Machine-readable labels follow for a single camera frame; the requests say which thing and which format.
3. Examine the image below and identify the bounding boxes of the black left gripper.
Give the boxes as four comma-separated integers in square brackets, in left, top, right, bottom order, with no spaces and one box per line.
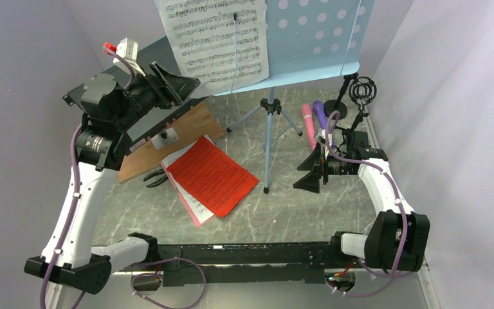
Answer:
[113,61,200,131]

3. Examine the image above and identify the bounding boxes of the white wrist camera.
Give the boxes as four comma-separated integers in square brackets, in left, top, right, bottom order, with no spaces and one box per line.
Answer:
[103,37,146,77]
[315,129,334,148]

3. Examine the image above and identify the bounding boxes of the black round-base mic stand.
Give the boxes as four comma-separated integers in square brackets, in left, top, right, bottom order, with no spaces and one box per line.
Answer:
[324,73,359,120]

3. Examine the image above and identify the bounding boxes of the light blue music stand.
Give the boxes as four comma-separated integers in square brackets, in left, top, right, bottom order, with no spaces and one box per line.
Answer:
[204,0,376,194]

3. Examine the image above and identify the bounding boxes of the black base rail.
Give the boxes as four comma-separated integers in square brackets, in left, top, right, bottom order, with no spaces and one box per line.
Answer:
[125,241,352,287]

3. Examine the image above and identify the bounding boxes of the black pliers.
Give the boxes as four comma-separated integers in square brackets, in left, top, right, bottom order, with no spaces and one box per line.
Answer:
[143,168,169,188]

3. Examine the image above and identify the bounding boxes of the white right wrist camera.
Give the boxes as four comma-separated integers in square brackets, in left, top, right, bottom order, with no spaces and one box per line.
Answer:
[315,129,334,148]

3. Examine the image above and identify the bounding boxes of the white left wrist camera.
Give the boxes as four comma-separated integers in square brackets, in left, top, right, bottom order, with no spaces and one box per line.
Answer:
[103,37,146,77]

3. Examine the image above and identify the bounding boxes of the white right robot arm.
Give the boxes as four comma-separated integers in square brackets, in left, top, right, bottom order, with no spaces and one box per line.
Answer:
[293,131,430,272]

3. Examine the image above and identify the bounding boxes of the dark grey rack unit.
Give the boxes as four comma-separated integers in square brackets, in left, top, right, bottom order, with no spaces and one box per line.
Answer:
[63,38,200,162]

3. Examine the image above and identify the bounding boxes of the black tripod mic stand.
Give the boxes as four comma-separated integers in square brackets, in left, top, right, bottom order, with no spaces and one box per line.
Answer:
[338,73,377,136]

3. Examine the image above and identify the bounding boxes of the pink sheet music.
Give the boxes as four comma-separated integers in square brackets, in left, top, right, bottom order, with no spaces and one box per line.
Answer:
[160,164,215,227]

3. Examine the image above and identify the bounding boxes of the pink microphone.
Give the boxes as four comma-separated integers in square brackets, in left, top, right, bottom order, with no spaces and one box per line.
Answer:
[301,104,317,150]

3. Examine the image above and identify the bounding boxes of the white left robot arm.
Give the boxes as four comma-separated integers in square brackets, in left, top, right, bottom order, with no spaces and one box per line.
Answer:
[24,63,200,295]

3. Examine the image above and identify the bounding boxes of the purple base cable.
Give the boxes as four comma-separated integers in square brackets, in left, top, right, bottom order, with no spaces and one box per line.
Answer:
[130,257,207,309]

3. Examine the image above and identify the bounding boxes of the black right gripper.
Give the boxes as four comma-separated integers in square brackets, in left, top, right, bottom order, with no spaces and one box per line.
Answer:
[293,142,354,193]

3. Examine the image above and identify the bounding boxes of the purple microphone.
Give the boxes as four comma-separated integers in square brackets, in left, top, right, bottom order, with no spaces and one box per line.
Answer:
[312,100,327,129]

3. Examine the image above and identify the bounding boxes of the brown wooden board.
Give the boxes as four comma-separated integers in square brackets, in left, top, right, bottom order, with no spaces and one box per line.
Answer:
[117,102,224,183]

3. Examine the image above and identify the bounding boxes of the white sheet music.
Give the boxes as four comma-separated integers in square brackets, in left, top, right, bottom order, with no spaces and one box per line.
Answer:
[155,0,270,97]
[160,143,215,227]

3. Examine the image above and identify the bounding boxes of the red sheet music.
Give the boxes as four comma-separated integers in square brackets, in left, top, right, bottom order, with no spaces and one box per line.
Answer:
[165,136,259,218]

